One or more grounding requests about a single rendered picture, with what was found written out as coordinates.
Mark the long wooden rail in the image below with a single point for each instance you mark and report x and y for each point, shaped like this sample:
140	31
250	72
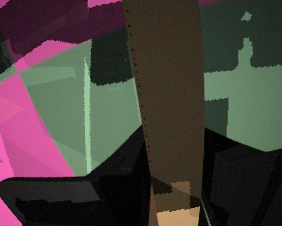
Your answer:
165	44

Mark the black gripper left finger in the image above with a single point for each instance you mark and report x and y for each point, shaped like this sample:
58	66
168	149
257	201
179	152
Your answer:
117	193

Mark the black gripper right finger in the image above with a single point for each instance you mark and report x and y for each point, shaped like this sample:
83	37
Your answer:
238	182

